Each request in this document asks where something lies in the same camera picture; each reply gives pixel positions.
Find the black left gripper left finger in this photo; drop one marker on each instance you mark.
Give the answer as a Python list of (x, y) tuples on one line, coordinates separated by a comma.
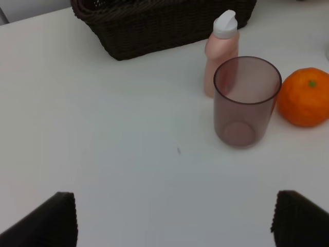
[(53, 223)]

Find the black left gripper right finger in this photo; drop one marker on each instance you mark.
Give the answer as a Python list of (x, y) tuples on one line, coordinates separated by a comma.
[(297, 221)]

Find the orange tangerine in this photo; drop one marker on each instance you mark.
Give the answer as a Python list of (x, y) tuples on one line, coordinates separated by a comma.
[(303, 98)]

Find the translucent pink plastic cup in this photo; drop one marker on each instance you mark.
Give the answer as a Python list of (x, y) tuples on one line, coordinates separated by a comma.
[(245, 93)]

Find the pink bottle white cap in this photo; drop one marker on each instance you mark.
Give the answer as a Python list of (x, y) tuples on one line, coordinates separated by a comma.
[(222, 45)]

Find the dark green wicker basket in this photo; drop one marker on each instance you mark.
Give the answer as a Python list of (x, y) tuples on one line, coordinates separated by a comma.
[(130, 29)]

